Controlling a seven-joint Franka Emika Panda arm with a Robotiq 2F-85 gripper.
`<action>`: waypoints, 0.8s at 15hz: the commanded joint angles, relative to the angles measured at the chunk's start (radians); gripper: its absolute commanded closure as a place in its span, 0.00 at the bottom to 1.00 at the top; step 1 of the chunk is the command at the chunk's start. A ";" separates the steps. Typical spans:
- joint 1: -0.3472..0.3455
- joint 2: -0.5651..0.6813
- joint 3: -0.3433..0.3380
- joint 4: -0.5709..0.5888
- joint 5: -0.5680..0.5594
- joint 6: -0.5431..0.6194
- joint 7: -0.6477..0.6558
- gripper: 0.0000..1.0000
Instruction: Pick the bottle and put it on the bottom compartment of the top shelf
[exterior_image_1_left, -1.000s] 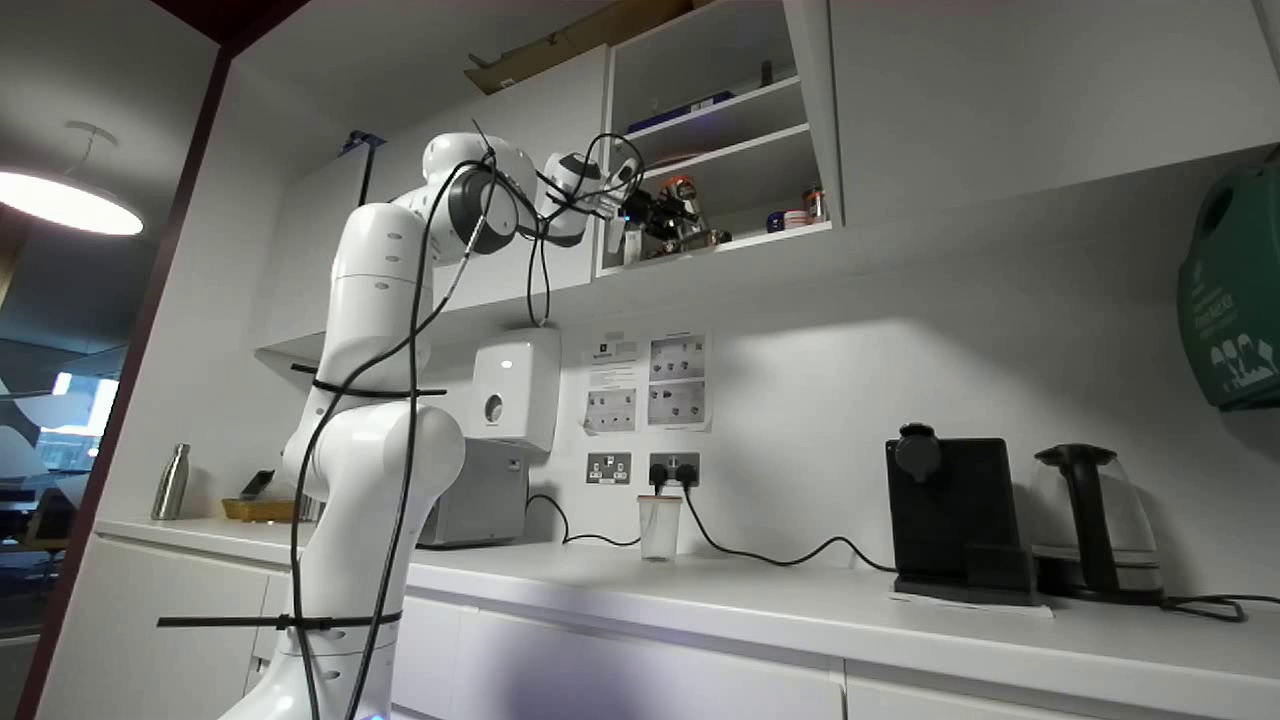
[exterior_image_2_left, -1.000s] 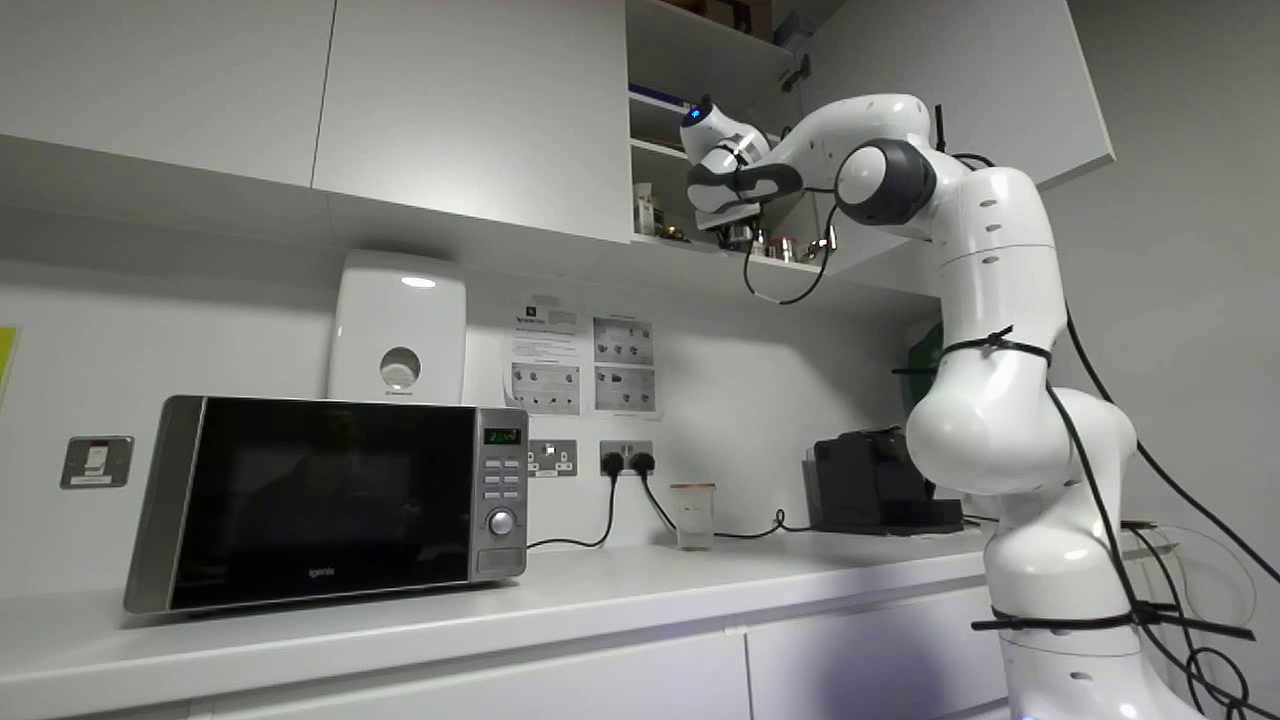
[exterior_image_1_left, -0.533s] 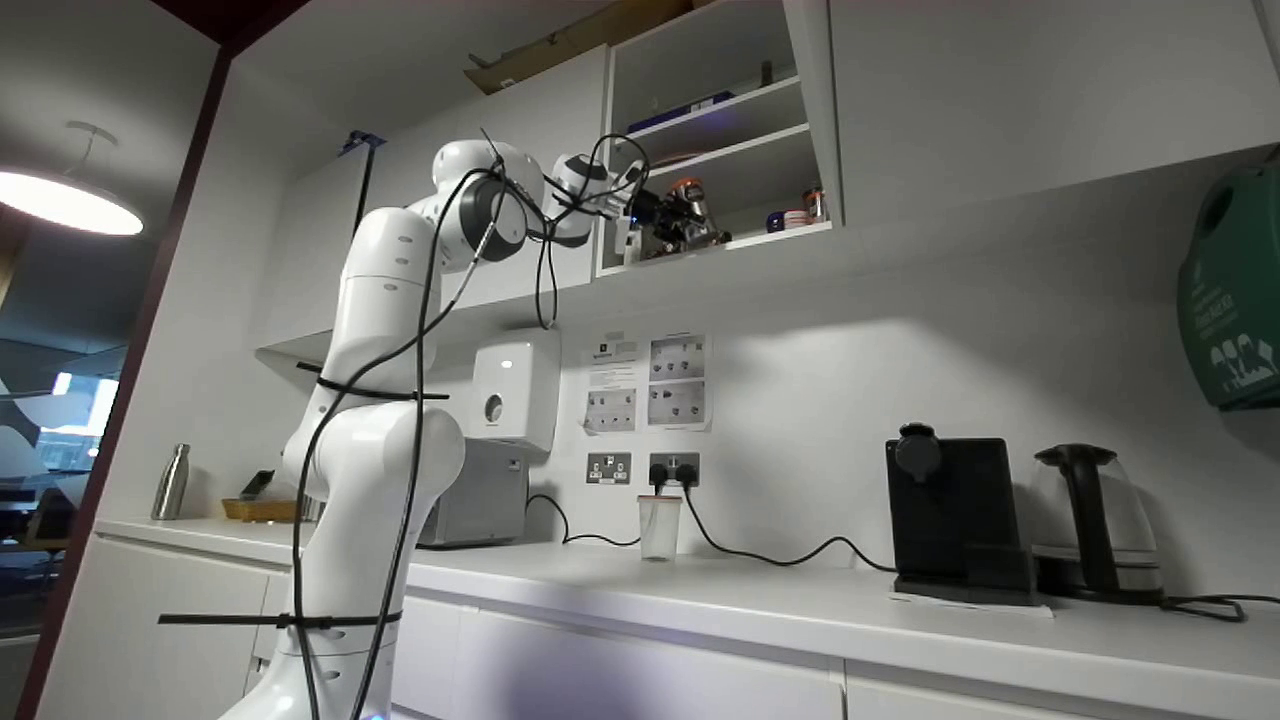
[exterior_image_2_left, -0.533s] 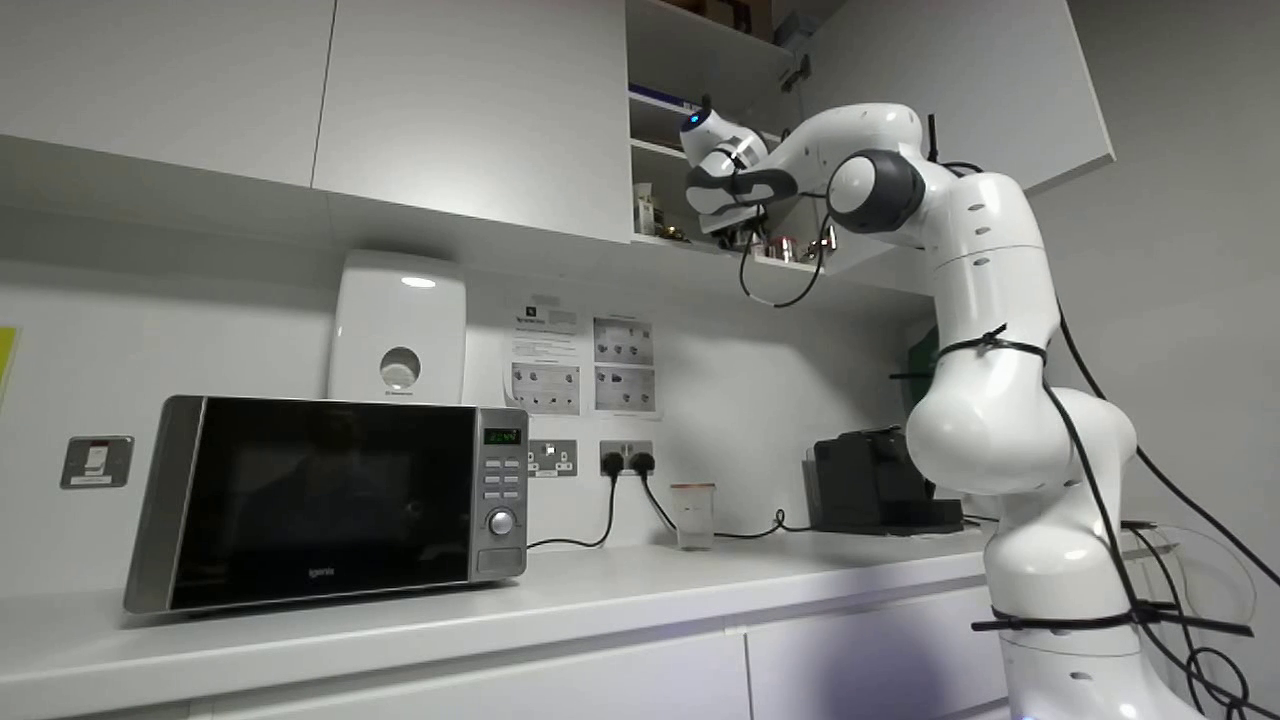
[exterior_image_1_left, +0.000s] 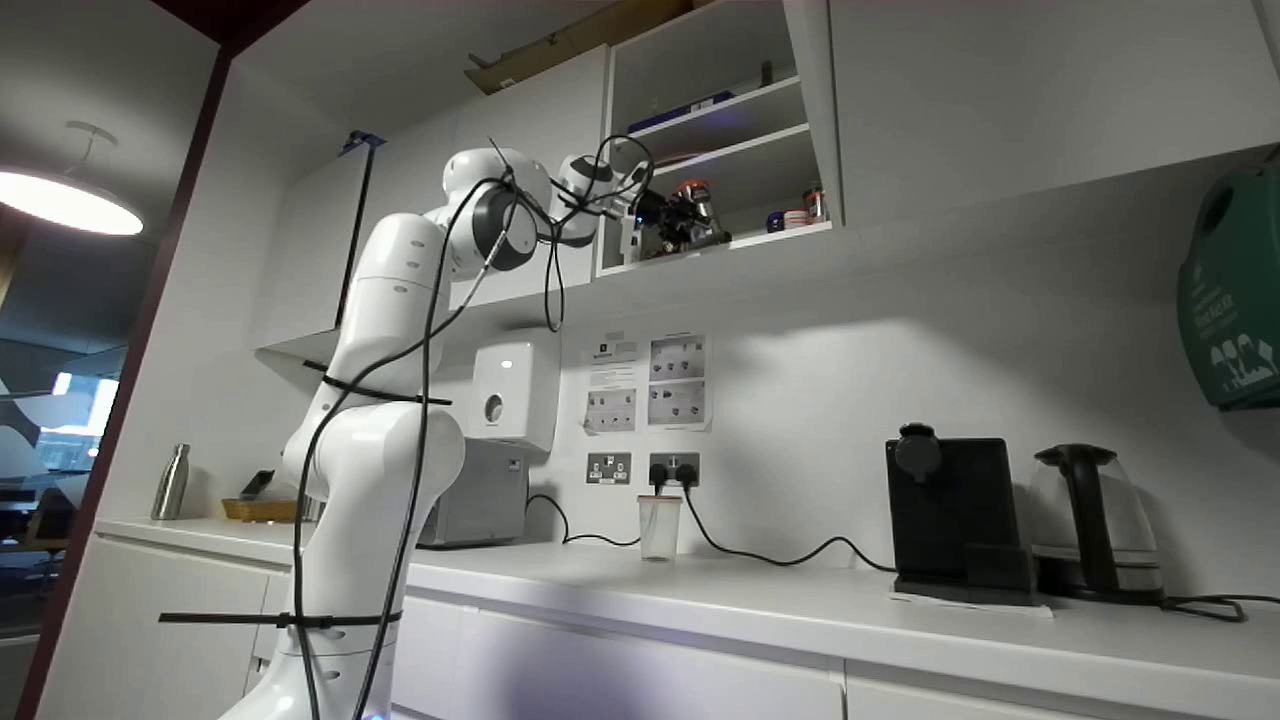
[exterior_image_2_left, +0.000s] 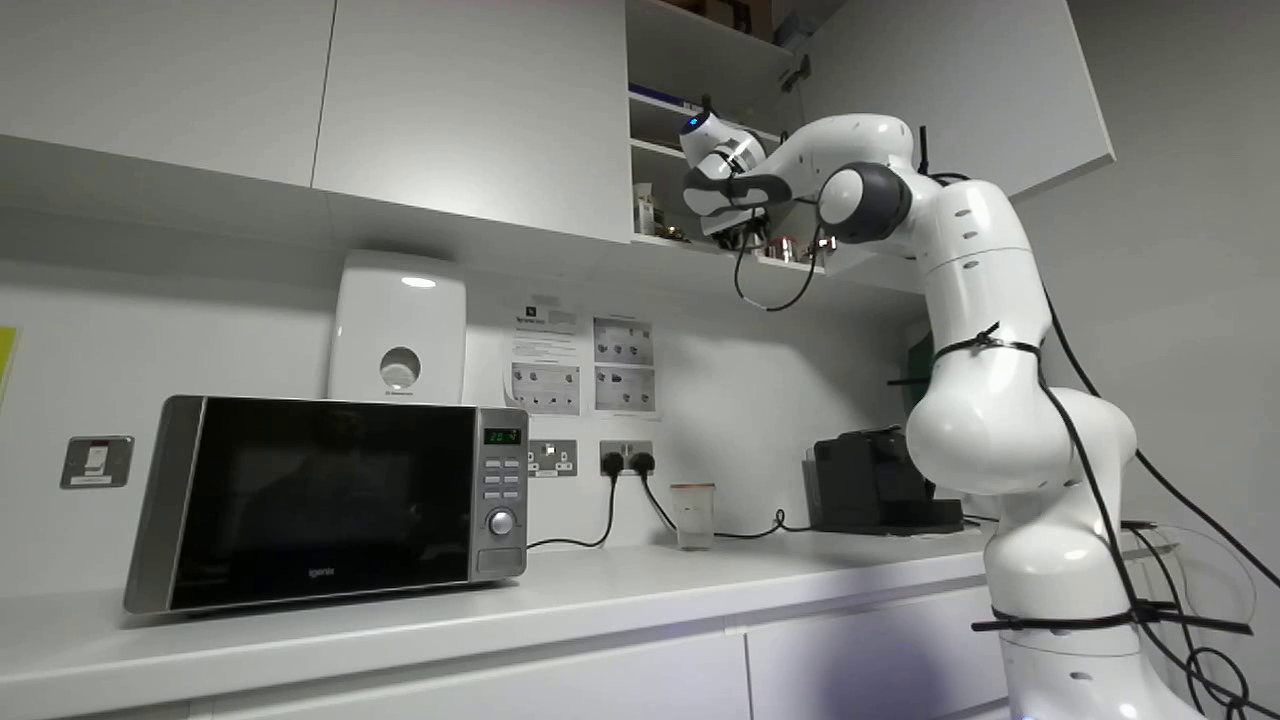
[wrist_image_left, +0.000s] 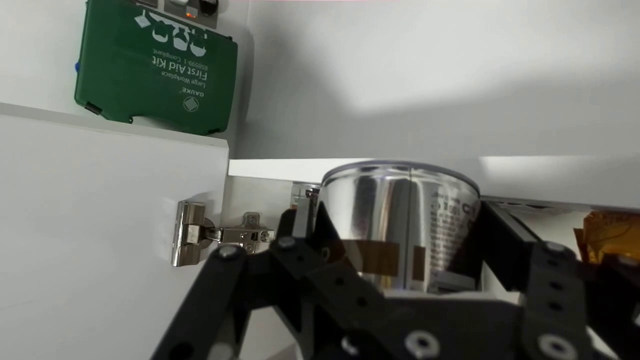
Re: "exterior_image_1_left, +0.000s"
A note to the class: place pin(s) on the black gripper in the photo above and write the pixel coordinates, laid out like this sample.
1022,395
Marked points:
663,213

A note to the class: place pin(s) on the clear bottle with orange cap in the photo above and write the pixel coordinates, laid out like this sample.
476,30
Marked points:
693,213

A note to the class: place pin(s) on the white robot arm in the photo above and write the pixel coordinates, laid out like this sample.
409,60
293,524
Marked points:
374,450

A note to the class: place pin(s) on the white paper towel dispenser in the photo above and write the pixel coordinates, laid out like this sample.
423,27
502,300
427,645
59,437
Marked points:
514,395

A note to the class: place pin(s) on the clear plastic cup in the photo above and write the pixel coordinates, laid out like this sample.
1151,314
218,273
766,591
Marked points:
657,524

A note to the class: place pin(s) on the black coffee machine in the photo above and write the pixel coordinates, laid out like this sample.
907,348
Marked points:
954,517

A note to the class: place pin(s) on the black electric kettle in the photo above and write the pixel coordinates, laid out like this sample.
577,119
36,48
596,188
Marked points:
1089,530

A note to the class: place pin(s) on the wooden tray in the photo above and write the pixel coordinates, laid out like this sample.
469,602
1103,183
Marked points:
270,508

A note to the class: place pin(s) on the green first aid box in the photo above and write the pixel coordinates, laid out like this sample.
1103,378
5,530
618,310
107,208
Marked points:
1228,293

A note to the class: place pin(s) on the silver thermos flask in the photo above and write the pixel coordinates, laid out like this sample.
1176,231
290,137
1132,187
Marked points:
175,484

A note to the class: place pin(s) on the round ceiling lamp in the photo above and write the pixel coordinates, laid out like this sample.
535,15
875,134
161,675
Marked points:
64,198

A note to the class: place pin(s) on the white open wall cabinet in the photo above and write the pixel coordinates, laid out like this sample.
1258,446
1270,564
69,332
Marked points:
734,93

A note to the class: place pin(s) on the double wall socket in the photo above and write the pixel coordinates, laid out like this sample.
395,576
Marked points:
673,466

